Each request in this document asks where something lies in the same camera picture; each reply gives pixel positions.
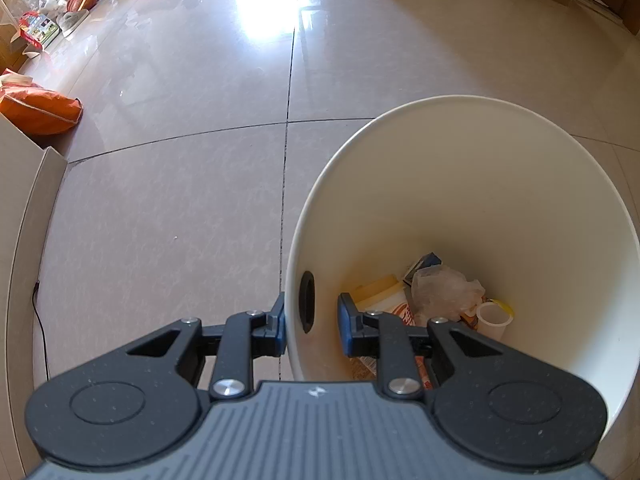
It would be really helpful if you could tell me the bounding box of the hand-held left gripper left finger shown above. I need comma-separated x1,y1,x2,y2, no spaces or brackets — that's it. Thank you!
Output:
122,291,290,403

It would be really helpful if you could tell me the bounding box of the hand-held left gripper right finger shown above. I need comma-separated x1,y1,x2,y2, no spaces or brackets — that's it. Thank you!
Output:
337,292,506,403

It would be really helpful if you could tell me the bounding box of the clear plastic bag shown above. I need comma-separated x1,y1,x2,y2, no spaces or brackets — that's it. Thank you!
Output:
411,266,487,326

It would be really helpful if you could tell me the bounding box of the blue drink carton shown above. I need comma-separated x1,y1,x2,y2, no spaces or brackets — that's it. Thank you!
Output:
402,252,443,286

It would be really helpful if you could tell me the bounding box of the white trash bin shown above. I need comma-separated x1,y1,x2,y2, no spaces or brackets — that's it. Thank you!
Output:
284,94,640,436

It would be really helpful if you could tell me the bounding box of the small white plastic cup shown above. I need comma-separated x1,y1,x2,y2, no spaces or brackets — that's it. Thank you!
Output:
476,301,513,343

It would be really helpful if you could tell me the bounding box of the orange cloth bag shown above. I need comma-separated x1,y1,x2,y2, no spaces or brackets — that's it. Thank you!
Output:
0,82,83,136

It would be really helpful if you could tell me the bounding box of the white shoe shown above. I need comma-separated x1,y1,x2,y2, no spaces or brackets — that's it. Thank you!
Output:
56,10,83,36

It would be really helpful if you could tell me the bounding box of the colourful printed box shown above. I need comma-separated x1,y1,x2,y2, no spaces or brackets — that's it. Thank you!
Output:
19,10,58,51

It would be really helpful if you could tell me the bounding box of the black cable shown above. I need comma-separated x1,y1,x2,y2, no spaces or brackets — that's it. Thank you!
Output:
32,280,51,381

